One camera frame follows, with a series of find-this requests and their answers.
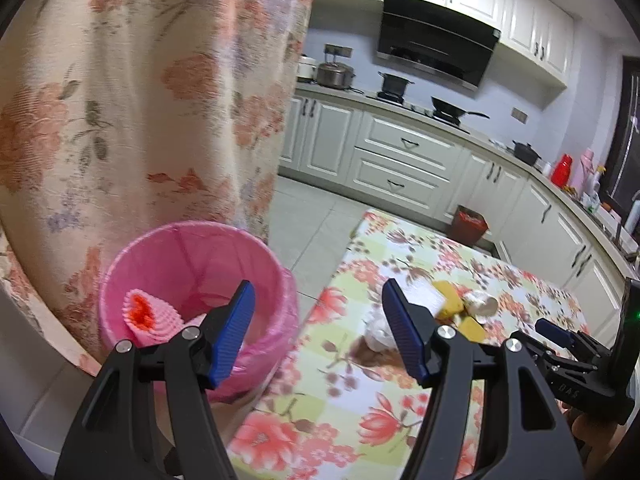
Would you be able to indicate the gas stove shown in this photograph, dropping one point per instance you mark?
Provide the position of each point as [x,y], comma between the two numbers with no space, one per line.
[415,106]

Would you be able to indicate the white plastic bag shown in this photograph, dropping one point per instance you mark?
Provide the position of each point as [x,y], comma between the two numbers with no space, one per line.
[380,334]

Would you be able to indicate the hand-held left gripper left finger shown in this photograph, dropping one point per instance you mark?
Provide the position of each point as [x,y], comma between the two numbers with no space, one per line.
[230,330]

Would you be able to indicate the pink foam fruit net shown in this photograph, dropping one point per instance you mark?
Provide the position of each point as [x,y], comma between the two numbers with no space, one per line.
[160,317]

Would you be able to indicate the black casserole pot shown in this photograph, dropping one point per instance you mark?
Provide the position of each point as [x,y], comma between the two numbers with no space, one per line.
[526,152]

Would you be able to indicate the black range hood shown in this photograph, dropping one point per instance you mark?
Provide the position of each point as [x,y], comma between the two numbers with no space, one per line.
[435,35]

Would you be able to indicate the white rice cooker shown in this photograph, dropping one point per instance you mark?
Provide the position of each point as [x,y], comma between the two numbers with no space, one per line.
[306,67]

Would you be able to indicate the red thermos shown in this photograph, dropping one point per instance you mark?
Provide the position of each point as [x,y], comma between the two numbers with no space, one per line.
[562,172]

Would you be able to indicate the pink lined waste bin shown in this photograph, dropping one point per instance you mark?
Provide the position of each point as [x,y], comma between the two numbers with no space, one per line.
[200,260]

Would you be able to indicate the dark wall socket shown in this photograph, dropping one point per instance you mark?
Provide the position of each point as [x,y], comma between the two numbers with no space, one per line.
[337,51]
[519,115]

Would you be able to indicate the white lower cabinets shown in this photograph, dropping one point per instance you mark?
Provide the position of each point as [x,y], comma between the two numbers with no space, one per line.
[325,130]

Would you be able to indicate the brown bin with red bag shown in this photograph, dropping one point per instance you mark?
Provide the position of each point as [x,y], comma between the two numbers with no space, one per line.
[465,225]

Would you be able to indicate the floral tablecloth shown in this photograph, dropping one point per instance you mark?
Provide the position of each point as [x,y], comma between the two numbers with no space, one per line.
[320,410]

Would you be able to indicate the black frying pan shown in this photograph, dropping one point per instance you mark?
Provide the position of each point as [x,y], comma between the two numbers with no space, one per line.
[450,107]

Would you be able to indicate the paper cup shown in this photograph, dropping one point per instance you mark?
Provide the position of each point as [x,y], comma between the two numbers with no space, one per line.
[480,305]

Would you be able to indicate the yellow sponge with hole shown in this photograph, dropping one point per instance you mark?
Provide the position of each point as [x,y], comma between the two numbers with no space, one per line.
[447,300]

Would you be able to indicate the pink thermos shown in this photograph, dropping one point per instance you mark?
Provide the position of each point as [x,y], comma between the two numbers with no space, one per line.
[587,172]

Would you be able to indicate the white detergent bottle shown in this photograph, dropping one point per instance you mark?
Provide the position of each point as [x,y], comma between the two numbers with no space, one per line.
[596,195]

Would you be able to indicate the black stock pot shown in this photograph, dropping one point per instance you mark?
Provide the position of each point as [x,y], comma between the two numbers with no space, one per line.
[395,85]

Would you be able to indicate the silver pressure cooker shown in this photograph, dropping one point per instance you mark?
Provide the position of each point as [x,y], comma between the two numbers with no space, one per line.
[335,75]

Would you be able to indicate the white foam block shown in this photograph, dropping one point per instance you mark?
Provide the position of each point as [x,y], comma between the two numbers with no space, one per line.
[420,292]

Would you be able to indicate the floral curtain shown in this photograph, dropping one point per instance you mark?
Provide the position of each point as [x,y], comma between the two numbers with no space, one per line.
[125,85]

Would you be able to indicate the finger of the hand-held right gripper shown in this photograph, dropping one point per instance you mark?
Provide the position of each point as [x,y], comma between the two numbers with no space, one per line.
[565,365]
[552,331]

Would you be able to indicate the white cabinet drawer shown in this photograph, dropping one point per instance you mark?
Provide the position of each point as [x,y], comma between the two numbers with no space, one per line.
[395,180]
[407,142]

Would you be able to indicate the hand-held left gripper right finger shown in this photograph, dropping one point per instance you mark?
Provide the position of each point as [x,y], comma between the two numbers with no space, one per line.
[402,330]

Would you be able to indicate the person's right hand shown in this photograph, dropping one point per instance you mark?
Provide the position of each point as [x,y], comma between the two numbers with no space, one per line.
[590,430]

